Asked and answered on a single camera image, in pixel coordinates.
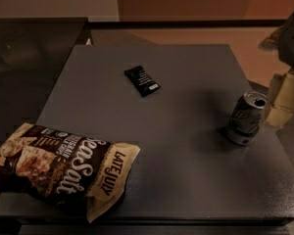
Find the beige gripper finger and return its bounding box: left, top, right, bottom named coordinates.
left=265, top=68, right=294, bottom=127

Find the silver 7up soda can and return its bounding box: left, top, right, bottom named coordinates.
left=226, top=91, right=267, bottom=146

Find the black rxbar chocolate wrapper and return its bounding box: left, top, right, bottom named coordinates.
left=124, top=66, right=161, bottom=97

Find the Late July chips bag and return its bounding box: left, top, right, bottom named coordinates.
left=0, top=122, right=140, bottom=222

